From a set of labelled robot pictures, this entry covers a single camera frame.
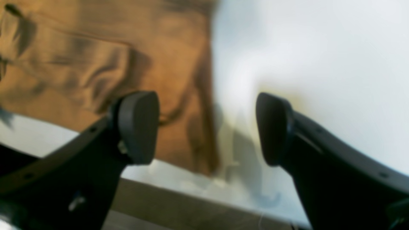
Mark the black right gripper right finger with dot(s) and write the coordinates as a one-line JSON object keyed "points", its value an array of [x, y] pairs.
{"points": [[339, 187]]}

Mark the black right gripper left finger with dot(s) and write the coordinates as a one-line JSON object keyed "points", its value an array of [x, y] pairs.
{"points": [[73, 187]]}

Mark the brown T-shirt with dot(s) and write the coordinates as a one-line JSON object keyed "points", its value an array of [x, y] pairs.
{"points": [[66, 61]]}

